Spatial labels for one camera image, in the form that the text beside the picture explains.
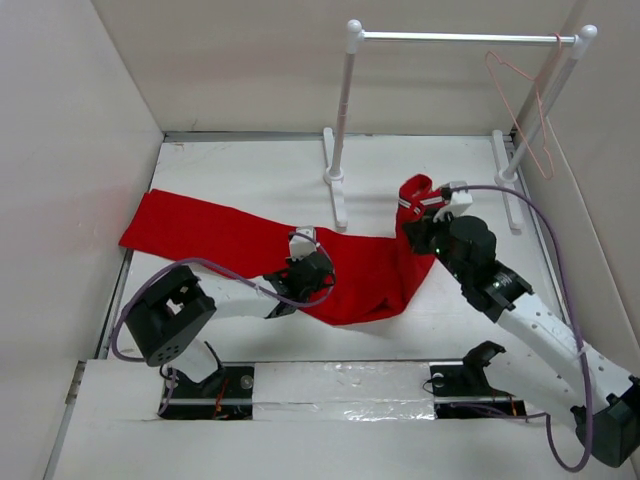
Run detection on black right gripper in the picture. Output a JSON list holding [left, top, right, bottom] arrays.
[[404, 205, 470, 284]]

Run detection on red trousers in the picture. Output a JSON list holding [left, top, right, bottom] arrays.
[[119, 174, 445, 326]]

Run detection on pink wire hanger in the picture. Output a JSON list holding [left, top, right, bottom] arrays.
[[484, 33, 564, 180]]

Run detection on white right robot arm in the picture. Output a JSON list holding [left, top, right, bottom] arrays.
[[402, 216, 639, 468]]

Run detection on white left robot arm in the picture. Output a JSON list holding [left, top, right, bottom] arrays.
[[124, 251, 336, 397]]

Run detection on white metal clothes rack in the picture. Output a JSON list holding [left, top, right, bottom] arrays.
[[322, 19, 598, 231]]

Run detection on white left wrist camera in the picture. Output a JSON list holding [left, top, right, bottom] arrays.
[[288, 226, 318, 261]]

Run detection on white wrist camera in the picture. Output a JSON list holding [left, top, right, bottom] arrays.
[[433, 181, 473, 222], [288, 226, 318, 261]]

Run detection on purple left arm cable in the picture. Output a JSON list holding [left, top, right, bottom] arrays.
[[110, 232, 337, 416]]

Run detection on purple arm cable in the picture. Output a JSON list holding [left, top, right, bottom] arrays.
[[110, 232, 337, 416], [452, 184, 596, 472]]

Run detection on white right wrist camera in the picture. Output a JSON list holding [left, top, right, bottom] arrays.
[[433, 181, 473, 222]]

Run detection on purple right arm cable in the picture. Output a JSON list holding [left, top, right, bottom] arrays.
[[452, 184, 596, 472]]

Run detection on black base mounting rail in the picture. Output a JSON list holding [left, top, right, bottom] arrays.
[[160, 360, 527, 421]]

